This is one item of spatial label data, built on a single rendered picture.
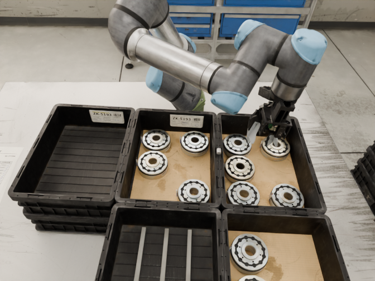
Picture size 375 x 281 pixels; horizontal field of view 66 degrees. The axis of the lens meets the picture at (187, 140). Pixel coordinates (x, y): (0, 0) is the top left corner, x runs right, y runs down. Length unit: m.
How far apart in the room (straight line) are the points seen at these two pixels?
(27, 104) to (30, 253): 0.77
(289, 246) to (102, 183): 0.61
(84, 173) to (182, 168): 0.34
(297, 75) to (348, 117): 2.18
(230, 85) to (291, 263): 0.53
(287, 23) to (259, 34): 2.29
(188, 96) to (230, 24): 1.64
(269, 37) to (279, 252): 0.58
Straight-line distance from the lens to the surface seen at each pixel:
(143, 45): 0.81
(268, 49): 0.70
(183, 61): 0.73
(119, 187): 0.86
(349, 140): 2.64
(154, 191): 0.96
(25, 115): 1.55
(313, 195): 0.96
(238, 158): 1.03
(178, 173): 1.00
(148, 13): 0.89
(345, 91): 3.16
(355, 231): 1.22
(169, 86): 1.24
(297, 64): 0.69
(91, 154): 1.09
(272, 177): 1.05
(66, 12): 3.86
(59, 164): 1.10
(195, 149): 1.04
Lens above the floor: 1.64
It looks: 47 degrees down
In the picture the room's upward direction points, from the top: 3 degrees clockwise
